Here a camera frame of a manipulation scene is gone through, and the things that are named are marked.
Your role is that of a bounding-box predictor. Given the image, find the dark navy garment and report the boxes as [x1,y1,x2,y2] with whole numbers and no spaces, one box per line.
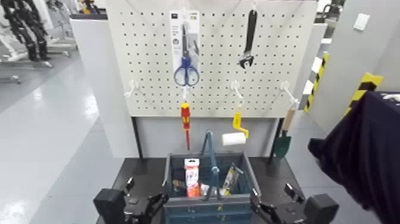
[307,91,400,224]

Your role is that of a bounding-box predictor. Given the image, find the beige perforated pegboard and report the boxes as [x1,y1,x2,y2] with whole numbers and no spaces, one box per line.
[104,0,319,119]

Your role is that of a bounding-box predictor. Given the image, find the white paper label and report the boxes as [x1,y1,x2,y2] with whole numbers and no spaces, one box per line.
[311,56,323,74]
[302,79,314,96]

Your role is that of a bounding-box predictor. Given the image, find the white wall switch plate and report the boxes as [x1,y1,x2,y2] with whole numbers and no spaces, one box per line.
[353,13,371,32]

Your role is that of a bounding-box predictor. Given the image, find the black pegboard stand post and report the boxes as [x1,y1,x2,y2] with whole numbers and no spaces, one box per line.
[268,117,281,164]
[131,116,145,161]

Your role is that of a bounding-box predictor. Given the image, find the white scissors packaging card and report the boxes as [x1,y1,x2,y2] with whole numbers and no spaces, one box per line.
[169,10,201,73]

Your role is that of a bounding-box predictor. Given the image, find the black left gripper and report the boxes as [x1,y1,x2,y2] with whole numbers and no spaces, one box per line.
[123,176,170,224]

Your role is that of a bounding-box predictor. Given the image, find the black handled adjustable wrench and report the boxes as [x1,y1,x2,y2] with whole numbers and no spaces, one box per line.
[239,9,258,70]

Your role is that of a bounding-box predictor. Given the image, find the yellow black packaged tool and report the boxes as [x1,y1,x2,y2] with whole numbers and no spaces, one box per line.
[221,162,245,197]

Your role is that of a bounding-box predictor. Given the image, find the teal grey plastic crate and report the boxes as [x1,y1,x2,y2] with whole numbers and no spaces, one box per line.
[162,152,262,224]

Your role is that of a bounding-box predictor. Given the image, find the green trowel wooden handle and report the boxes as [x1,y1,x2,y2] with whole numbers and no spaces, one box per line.
[271,104,297,159]

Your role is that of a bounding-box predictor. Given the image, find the red yellow screwdriver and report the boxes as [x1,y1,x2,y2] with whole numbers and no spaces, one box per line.
[180,102,191,151]

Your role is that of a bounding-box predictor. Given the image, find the blue handled scissors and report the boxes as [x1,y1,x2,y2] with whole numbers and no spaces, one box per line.
[173,23,201,88]

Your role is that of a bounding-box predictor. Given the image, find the small brown item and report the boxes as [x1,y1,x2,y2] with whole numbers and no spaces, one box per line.
[171,179,188,192]

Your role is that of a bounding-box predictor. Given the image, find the white partition panel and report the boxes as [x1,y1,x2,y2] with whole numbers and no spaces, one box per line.
[70,18,140,158]

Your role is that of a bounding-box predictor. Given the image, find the yellow handled paint roller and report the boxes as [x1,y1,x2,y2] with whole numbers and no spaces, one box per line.
[221,107,250,147]

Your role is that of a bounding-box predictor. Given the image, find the black humanoid robot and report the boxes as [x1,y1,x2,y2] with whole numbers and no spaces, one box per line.
[0,0,51,62]

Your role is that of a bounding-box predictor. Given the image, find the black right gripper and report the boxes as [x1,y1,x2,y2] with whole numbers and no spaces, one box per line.
[249,182,308,224]

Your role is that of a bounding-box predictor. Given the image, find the white orange sealant tube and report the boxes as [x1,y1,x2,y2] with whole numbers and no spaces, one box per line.
[184,157,201,198]

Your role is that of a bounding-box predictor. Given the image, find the yellow black striped guard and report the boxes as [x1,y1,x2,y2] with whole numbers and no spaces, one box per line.
[344,72,384,116]
[304,51,331,114]

